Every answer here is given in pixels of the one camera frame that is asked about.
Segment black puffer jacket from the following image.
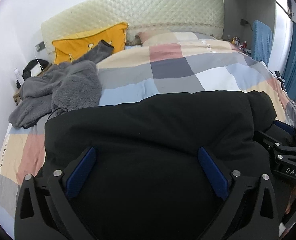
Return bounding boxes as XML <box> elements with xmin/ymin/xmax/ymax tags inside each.
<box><xmin>35</xmin><ymin>91</ymin><xmax>293</xmax><ymax>239</ymax></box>

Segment checkered patchwork duvet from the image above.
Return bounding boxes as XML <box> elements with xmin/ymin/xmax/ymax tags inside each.
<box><xmin>0</xmin><ymin>38</ymin><xmax>296</xmax><ymax>224</ymax></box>

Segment blue towel on chair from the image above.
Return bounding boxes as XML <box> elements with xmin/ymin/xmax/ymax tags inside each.
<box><xmin>251</xmin><ymin>20</ymin><xmax>273</xmax><ymax>66</ymax></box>

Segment small bottles on shelf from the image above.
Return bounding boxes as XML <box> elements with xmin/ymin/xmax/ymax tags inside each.
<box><xmin>226</xmin><ymin>35</ymin><xmax>247</xmax><ymax>53</ymax></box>

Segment grey fleece garment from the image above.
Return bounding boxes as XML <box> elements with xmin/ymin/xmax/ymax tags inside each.
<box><xmin>8</xmin><ymin>40</ymin><xmax>113</xmax><ymax>129</ymax></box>

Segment white spray bottle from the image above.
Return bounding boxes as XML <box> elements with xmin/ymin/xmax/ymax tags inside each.
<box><xmin>14</xmin><ymin>68</ymin><xmax>25</xmax><ymax>86</ymax></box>

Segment black bag on nightstand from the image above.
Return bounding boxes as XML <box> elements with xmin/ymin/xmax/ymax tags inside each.
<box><xmin>22</xmin><ymin>59</ymin><xmax>49</xmax><ymax>80</ymax></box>

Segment yellow pillow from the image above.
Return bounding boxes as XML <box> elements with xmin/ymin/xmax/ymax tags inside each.
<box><xmin>52</xmin><ymin>22</ymin><xmax>128</xmax><ymax>64</ymax></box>

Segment pink checkered pillow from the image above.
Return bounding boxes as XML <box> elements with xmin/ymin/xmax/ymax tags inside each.
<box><xmin>136</xmin><ymin>30</ymin><xmax>198</xmax><ymax>47</ymax></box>

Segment cream quilted headboard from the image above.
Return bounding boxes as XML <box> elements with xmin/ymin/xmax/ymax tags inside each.
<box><xmin>41</xmin><ymin>0</ymin><xmax>224</xmax><ymax>59</ymax></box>

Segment wall power outlet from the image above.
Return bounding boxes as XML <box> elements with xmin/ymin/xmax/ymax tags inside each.
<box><xmin>35</xmin><ymin>41</ymin><xmax>46</xmax><ymax>53</ymax></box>

